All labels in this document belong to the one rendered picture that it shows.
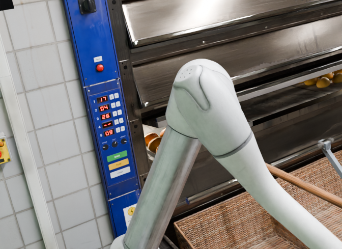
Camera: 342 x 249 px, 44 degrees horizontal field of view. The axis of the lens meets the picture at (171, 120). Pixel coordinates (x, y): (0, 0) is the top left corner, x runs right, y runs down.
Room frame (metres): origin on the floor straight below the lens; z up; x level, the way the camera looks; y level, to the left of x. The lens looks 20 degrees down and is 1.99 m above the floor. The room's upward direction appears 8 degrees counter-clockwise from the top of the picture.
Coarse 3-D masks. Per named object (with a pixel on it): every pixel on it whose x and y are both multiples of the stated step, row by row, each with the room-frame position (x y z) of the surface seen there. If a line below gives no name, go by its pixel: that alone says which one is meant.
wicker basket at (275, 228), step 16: (208, 208) 1.81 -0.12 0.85; (224, 208) 1.84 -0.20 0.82; (240, 208) 1.87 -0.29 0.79; (256, 208) 1.90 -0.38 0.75; (176, 224) 1.72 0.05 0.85; (192, 224) 1.75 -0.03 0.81; (224, 224) 1.81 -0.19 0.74; (240, 224) 1.84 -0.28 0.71; (256, 224) 1.87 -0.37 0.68; (272, 224) 1.90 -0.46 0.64; (192, 240) 1.73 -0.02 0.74; (208, 240) 1.76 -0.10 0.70; (224, 240) 1.78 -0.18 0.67; (256, 240) 1.85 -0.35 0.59; (272, 240) 1.84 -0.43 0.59; (288, 240) 1.80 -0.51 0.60
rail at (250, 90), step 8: (328, 64) 2.03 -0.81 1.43; (336, 64) 2.05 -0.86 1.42; (304, 72) 1.95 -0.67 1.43; (312, 72) 1.97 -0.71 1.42; (280, 80) 1.88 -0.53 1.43; (288, 80) 1.90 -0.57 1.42; (248, 88) 1.82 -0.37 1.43; (256, 88) 1.82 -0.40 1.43; (264, 88) 1.84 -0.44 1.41; (160, 120) 1.60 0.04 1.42
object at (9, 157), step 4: (0, 132) 1.46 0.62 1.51; (0, 136) 1.42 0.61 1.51; (4, 136) 1.42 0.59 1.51; (0, 140) 1.41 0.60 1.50; (4, 140) 1.41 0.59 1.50; (4, 144) 1.41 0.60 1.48; (0, 148) 1.40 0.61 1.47; (4, 148) 1.41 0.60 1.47; (8, 148) 1.42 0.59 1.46; (4, 152) 1.41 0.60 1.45; (8, 152) 1.41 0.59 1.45; (4, 156) 1.40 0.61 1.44; (8, 156) 1.41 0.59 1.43; (0, 160) 1.40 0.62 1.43; (4, 160) 1.40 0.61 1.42; (8, 160) 1.41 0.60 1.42; (0, 164) 1.40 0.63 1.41
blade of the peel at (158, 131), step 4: (248, 120) 2.01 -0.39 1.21; (252, 124) 1.99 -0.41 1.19; (160, 128) 2.13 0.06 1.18; (144, 132) 2.10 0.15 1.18; (148, 132) 2.10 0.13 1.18; (156, 132) 2.08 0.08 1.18; (160, 132) 2.07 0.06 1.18; (148, 148) 1.89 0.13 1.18; (148, 152) 1.83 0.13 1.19; (152, 152) 1.78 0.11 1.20; (152, 156) 1.79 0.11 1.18
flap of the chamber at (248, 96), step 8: (320, 64) 2.20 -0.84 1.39; (288, 72) 2.16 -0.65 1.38; (296, 72) 2.10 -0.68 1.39; (320, 72) 1.99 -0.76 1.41; (328, 72) 2.02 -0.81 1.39; (264, 80) 2.06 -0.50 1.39; (272, 80) 2.01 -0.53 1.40; (296, 80) 1.92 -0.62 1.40; (304, 80) 1.94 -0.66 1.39; (240, 88) 1.99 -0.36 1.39; (272, 88) 1.86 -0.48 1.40; (280, 88) 1.88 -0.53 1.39; (240, 96) 1.78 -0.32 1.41; (248, 96) 1.80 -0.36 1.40; (256, 96) 1.81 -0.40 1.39; (160, 112) 1.80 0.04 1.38; (144, 120) 1.71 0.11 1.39; (152, 120) 1.66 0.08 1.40
